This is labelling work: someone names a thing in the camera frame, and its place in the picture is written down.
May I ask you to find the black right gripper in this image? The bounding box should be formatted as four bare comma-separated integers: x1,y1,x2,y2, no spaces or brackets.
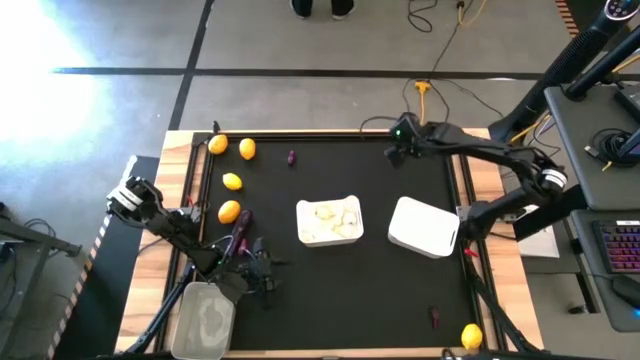
383,112,427,169

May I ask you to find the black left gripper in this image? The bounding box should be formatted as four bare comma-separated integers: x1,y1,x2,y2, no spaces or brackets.
214,237,282,304

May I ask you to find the long dark purple eggplant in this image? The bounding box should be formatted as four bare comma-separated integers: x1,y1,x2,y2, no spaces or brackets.
228,208,254,257

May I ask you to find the white rectangular basket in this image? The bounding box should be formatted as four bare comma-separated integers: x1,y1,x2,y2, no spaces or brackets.
295,194,365,249
387,195,461,260

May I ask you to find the translucent grey plastic bin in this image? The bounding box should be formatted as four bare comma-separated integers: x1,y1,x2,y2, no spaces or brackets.
170,281,236,360

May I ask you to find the black table mat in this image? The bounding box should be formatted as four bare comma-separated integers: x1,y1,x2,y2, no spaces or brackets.
197,134,476,351

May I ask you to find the black floor mat striped edge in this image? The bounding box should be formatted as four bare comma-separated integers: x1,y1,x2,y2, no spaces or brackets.
44,154,161,360

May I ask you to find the white paper sheet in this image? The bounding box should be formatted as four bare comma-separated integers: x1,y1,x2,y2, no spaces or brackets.
517,234,560,259

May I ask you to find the black tower fan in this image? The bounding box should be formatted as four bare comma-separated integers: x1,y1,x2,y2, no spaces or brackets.
487,0,640,146

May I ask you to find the black metal stand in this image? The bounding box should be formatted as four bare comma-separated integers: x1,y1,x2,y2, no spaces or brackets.
0,199,84,360

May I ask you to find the backlit black keyboard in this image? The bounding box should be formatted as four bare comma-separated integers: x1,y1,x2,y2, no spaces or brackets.
591,218,640,275

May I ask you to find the grey keyboard desk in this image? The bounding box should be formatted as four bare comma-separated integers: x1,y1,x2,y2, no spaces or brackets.
572,209,640,334

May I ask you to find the black computer mouse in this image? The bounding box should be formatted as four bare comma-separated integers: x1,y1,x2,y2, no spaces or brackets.
611,274,640,309

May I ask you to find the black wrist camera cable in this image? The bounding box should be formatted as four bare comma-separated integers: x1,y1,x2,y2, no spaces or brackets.
358,115,401,136

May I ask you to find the yellow extension cord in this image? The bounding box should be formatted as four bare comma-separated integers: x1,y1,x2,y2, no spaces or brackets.
412,79,433,126

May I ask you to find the coiled black cable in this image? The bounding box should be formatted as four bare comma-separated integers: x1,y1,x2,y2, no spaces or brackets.
592,128,634,169

